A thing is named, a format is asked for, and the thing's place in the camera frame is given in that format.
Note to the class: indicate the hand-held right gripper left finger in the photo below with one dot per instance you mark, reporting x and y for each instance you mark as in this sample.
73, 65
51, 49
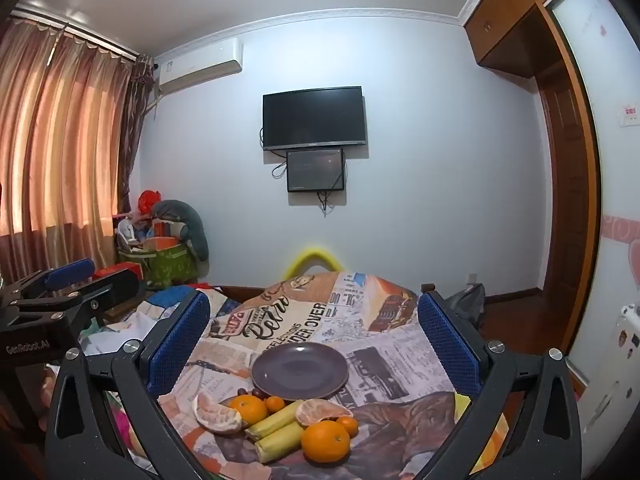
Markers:
180, 345

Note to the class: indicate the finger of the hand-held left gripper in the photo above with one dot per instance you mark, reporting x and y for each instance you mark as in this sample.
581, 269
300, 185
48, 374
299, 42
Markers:
115, 285
70, 272

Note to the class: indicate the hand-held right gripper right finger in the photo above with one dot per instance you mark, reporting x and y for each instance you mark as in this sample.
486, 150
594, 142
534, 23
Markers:
445, 345

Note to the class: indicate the peeled pomelo segment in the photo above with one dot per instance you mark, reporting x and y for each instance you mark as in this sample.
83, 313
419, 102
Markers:
320, 410
215, 412

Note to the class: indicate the medium orange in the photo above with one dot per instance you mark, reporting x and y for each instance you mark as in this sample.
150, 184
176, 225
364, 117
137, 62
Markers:
248, 408

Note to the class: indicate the small tangerine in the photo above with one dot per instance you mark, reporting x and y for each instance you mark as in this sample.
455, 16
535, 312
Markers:
348, 425
274, 404

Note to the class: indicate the sugarcane piece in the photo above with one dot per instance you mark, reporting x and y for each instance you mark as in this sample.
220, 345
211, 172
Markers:
277, 444
272, 421

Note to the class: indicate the dark purple plate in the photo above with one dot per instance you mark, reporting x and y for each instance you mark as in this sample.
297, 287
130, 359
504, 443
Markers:
299, 370

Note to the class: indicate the large orange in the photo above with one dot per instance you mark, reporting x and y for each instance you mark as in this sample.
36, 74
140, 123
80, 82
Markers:
325, 441

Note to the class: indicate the red box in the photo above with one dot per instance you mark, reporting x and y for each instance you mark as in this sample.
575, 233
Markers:
107, 272

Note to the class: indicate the grey backpack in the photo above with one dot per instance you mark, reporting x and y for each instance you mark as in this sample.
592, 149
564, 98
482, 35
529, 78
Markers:
467, 302

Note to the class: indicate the orange box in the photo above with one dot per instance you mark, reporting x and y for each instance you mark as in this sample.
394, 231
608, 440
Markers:
162, 243

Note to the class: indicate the red plastic bag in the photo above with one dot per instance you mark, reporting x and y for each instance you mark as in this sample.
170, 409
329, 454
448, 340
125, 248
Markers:
149, 201

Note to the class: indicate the printed blanket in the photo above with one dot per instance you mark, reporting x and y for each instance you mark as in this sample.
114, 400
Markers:
350, 340

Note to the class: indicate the pile of bags and clothes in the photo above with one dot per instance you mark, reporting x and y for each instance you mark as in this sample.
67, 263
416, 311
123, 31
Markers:
190, 220

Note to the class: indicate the orange curtain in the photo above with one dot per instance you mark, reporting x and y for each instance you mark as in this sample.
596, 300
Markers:
60, 135

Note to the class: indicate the brown patterned curtain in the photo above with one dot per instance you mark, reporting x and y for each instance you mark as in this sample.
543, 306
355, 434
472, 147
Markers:
136, 120

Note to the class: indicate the small black monitor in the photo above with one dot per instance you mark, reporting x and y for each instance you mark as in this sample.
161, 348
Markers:
315, 170

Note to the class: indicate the white air conditioner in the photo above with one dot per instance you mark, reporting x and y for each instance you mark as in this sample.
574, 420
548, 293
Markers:
200, 67

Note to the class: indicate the frosted sliding door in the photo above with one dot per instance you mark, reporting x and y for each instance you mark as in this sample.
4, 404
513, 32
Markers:
600, 60

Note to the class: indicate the wooden overhead cabinet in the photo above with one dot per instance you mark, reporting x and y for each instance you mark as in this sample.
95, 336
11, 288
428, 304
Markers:
510, 25

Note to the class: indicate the wall socket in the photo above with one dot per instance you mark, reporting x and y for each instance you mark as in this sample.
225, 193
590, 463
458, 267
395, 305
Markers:
471, 278

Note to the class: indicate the yellow curved frame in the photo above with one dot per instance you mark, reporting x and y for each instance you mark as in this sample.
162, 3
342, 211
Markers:
312, 251

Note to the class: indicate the wooden door frame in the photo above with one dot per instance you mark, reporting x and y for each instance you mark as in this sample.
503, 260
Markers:
565, 185

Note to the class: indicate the black wall television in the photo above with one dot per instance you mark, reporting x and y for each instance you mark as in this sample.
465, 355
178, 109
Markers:
312, 117

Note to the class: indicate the wall switch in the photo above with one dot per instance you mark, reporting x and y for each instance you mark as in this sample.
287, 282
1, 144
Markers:
630, 115

